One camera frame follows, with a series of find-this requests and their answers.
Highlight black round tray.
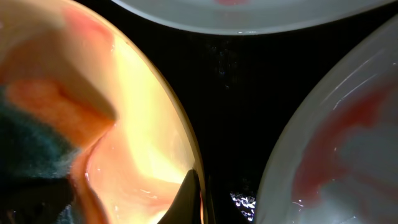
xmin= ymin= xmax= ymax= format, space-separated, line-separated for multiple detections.
xmin=85 ymin=1 xmax=397 ymax=223

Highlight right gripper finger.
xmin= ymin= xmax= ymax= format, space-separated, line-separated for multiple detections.
xmin=158 ymin=169 xmax=201 ymax=224

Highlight yellow plate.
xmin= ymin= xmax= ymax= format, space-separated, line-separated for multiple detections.
xmin=1 ymin=1 xmax=203 ymax=223

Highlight light blue plate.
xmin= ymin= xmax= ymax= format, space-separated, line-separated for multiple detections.
xmin=113 ymin=0 xmax=394 ymax=35
xmin=254 ymin=17 xmax=397 ymax=224

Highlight green scrubbing sponge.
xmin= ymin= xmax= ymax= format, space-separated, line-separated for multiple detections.
xmin=0 ymin=77 xmax=116 ymax=224

